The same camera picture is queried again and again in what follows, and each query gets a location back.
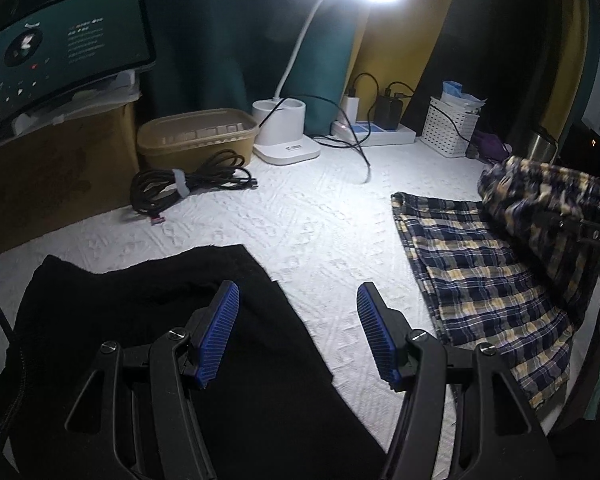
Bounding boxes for white desk lamp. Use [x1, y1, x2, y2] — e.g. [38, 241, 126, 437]
[252, 0, 411, 166]

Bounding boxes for black cable bundle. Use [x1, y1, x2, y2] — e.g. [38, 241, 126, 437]
[130, 150, 259, 226]

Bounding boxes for yellow curtain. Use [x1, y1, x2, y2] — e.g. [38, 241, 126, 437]
[350, 0, 452, 126]
[535, 0, 589, 137]

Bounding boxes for blue yellow plaid shirt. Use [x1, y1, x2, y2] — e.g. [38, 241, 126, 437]
[391, 156, 600, 411]

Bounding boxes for white woven basket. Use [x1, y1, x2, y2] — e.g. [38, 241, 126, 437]
[421, 96, 481, 158]

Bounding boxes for teal curtain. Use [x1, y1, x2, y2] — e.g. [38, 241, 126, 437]
[575, 5, 600, 126]
[145, 0, 367, 132]

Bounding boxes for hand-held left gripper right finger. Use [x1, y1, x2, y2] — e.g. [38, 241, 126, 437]
[356, 282, 561, 480]

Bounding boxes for black charging cable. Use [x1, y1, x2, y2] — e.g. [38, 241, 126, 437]
[257, 72, 381, 184]

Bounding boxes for white charger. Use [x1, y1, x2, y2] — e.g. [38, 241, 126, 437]
[341, 95, 360, 126]

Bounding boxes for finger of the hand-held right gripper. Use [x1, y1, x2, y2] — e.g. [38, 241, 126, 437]
[532, 209, 588, 237]

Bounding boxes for steel tumbler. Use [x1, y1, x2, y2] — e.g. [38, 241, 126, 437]
[522, 130, 561, 163]

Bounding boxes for white power strip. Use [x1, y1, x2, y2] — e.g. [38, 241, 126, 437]
[331, 120, 417, 147]

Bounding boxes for person's dark clothing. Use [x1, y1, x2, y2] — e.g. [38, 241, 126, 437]
[545, 410, 600, 480]

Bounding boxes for black charger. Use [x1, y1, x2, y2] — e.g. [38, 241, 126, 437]
[377, 96, 404, 130]

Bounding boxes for blue white packet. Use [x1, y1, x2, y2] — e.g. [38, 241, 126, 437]
[440, 81, 487, 111]

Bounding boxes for white textured tablecloth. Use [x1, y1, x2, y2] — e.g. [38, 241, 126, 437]
[0, 135, 600, 480]

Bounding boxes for tan lidded container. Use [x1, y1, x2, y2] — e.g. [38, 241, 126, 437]
[136, 108, 259, 173]

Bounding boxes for cardboard box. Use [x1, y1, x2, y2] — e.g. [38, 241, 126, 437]
[0, 100, 141, 256]

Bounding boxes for white plastic packaging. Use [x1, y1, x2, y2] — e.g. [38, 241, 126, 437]
[12, 72, 143, 137]

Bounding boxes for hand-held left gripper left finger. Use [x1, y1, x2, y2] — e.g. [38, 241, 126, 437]
[64, 280, 241, 480]

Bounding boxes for black pants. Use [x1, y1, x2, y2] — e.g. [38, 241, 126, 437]
[0, 244, 388, 480]

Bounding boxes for mint green cloth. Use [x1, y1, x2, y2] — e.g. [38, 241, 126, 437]
[585, 375, 600, 422]

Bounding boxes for curved display screen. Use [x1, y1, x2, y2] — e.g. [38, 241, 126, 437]
[0, 0, 157, 121]

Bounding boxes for black curtain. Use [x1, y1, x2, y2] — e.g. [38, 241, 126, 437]
[415, 0, 571, 152]

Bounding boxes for purple cloth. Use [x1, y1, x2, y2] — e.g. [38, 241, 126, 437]
[472, 130, 511, 164]

